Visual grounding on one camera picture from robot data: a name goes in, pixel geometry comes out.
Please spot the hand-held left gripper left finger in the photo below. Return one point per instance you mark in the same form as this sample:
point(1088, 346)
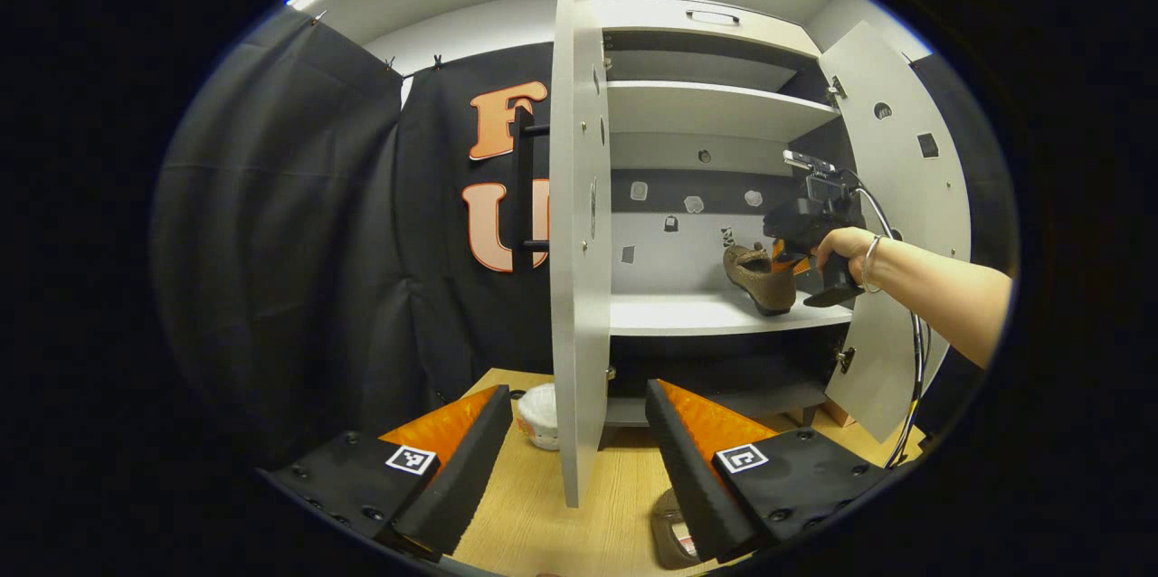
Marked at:
point(466, 468)

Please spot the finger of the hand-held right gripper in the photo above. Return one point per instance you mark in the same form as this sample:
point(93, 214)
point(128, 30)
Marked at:
point(789, 256)

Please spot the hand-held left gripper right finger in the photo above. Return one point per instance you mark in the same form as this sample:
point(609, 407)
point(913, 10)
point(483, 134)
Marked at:
point(688, 468)

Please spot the brown fuzzy shoe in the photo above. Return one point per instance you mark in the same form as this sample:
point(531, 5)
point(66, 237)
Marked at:
point(764, 283)
point(669, 532)

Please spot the white shoe cabinet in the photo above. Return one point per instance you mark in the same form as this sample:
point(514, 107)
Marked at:
point(706, 315)

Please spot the white shoe cabinet door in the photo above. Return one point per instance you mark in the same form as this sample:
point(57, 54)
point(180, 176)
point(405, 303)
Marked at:
point(579, 315)
point(873, 369)

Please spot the white cabinet drawer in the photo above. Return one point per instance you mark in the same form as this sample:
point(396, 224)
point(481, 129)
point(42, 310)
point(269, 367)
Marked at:
point(651, 14)

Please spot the white bowl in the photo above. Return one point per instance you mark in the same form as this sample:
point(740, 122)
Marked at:
point(540, 419)

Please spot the black backdrop cloth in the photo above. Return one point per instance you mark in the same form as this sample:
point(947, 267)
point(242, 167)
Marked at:
point(289, 242)

